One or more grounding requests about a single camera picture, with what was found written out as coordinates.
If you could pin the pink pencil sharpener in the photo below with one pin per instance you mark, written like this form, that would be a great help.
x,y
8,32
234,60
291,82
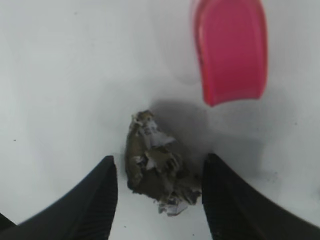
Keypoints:
x,y
232,47

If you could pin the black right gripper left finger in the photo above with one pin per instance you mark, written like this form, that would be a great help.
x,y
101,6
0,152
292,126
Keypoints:
x,y
85,213

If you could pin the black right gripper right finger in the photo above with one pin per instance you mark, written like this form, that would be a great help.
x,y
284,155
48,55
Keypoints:
x,y
236,211

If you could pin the brown grey paper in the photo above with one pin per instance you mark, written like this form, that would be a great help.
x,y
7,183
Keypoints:
x,y
156,166

